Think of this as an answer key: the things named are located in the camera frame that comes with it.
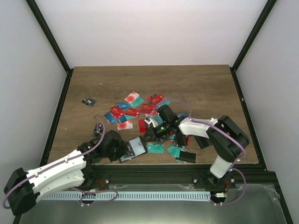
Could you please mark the teal card right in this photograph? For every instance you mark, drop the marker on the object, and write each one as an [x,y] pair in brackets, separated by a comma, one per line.
[165,102]

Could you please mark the white card red circle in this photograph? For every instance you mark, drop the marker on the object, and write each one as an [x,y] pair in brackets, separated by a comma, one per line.
[132,97]

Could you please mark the teal card top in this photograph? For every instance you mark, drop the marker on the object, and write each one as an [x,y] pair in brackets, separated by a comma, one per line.
[137,102]

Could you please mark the black VIP card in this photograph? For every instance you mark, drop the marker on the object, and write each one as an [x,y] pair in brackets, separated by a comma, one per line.
[88,101]

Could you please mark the black box on cards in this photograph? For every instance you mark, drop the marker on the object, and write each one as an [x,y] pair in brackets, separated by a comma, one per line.
[186,157]

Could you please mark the blue card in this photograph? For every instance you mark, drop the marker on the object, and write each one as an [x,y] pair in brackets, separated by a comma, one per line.
[123,106]

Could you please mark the black front rail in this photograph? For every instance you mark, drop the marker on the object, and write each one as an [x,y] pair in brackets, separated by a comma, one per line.
[184,174]

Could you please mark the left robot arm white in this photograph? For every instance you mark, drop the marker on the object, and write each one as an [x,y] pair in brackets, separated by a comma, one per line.
[26,188]

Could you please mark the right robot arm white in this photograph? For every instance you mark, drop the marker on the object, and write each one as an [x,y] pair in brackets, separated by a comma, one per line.
[223,134]

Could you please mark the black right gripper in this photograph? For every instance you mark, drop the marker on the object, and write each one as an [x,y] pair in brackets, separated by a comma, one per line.
[151,132]

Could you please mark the light blue slotted cable duct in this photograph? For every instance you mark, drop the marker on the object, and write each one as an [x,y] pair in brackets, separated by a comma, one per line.
[134,196]

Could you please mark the black frame post left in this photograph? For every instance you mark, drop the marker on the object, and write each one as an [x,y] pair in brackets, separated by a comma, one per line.
[47,32]

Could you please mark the black frame post right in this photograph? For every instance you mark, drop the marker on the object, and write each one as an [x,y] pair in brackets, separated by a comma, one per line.
[253,34]

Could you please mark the teal card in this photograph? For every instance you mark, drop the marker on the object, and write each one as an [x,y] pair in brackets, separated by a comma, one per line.
[137,102]
[165,102]

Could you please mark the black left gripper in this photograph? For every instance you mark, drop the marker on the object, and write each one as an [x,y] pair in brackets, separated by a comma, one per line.
[123,149]

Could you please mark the black frame post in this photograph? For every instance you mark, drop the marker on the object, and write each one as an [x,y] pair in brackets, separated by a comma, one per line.
[47,32]
[253,34]

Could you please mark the black leather card holder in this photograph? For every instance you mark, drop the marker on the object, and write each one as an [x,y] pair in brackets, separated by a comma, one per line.
[137,146]

